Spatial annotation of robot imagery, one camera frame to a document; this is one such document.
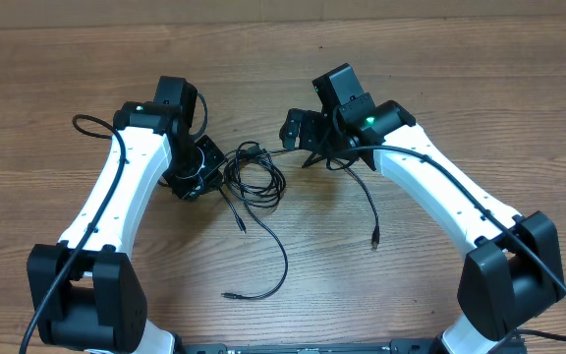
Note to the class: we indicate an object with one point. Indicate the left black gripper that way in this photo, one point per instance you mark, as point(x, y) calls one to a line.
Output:
point(192, 189)

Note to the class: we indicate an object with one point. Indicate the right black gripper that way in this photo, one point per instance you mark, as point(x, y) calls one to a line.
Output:
point(310, 123)

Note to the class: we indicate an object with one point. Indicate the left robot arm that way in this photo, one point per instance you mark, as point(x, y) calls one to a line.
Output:
point(85, 292)

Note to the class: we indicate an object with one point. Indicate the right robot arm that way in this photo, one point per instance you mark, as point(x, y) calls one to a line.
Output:
point(512, 263)

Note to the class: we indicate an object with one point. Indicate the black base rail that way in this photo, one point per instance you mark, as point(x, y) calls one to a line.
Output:
point(395, 346)

